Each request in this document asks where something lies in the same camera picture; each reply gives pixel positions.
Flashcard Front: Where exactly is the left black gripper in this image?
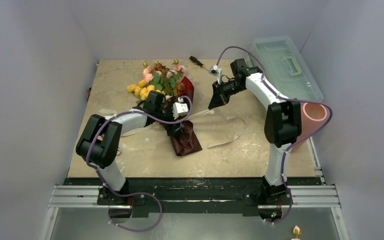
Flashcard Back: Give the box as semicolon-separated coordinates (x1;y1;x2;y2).
154;99;183;136

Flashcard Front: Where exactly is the cream ribbon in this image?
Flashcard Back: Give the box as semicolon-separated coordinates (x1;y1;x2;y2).
98;108;247;149

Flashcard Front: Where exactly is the flower bouquet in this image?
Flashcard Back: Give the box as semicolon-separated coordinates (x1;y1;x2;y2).
126;59;202;157

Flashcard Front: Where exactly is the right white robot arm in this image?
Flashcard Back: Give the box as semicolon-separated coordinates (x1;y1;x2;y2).
208;58;302;204

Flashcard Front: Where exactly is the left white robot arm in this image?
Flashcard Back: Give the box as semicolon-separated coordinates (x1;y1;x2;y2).
75;90;192;205

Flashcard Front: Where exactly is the pink cylindrical vase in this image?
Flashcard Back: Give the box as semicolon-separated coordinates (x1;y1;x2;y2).
289;102;328;152

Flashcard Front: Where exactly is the yellow black screwdriver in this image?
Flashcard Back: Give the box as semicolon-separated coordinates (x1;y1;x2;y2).
189;56;210;72

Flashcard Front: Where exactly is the clear plastic storage box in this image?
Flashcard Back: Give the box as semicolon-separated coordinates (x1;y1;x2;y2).
247;35;323;102

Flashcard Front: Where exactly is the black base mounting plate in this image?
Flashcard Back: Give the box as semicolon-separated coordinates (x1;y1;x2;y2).
62;177;322;220

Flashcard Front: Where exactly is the small pink flower bud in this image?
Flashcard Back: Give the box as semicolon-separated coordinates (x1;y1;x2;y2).
291;225;302;240

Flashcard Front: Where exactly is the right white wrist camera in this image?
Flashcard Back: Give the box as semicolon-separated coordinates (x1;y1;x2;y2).
209;64;223;84

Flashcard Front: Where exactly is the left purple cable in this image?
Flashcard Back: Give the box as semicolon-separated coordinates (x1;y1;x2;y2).
85;95;193;233

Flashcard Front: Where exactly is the purple cable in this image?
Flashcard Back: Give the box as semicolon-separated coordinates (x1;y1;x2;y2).
215;45;334;226
85;95;193;233

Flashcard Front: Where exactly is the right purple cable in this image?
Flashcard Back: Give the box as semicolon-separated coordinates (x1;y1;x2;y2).
215;45;334;226

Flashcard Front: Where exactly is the aluminium rail frame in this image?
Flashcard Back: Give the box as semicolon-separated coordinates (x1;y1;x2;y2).
41;140;348;240

